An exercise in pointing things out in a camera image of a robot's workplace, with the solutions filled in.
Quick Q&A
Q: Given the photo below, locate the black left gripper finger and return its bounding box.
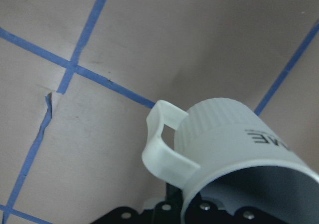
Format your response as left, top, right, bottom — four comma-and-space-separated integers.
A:
165, 183, 182, 224

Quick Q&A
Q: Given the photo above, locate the white grey mug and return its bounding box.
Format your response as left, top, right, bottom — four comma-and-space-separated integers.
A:
142, 98, 319, 224

